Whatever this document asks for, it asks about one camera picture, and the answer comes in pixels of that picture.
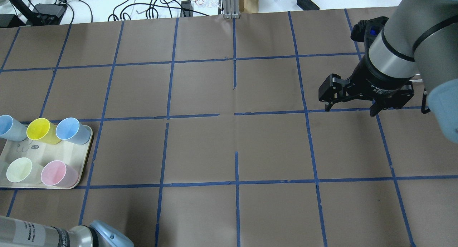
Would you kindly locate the beige serving tray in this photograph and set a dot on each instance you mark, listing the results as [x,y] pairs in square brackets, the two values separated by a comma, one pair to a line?
[72,154]

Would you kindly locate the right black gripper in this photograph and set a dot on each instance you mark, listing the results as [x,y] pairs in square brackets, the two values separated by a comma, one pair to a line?
[376,79]

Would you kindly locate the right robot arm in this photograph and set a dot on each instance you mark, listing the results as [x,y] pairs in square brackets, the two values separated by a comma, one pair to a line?
[420,37]

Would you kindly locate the aluminium frame post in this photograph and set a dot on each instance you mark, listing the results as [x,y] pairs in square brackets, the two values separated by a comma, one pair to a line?
[230,9]

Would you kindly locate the pale green plastic cup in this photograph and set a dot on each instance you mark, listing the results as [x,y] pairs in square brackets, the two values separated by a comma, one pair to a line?
[24,170]

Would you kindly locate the yellow plastic cup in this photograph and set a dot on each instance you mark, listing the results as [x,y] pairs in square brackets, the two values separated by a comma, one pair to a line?
[43,130]

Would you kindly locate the pink plastic cup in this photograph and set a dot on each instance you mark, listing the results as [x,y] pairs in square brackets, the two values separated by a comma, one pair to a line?
[59,174]

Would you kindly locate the light blue plastic cup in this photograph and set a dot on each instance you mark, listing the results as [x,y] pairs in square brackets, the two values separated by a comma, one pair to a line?
[11,129]

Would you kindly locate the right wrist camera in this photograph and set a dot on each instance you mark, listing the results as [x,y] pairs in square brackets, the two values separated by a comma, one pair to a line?
[366,31]

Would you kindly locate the black power adapter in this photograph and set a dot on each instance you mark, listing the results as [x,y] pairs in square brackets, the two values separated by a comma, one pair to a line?
[307,5]

